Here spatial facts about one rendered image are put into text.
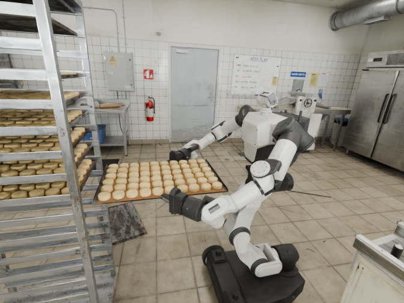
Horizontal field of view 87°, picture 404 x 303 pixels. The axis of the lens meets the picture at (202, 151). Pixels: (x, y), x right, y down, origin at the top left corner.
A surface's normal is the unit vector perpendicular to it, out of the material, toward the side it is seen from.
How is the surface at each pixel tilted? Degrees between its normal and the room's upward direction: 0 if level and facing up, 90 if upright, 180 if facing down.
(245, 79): 90
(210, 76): 90
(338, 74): 90
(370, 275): 90
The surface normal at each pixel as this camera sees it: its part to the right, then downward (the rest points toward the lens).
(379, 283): -0.94, 0.08
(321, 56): 0.20, 0.34
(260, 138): -0.51, 0.20
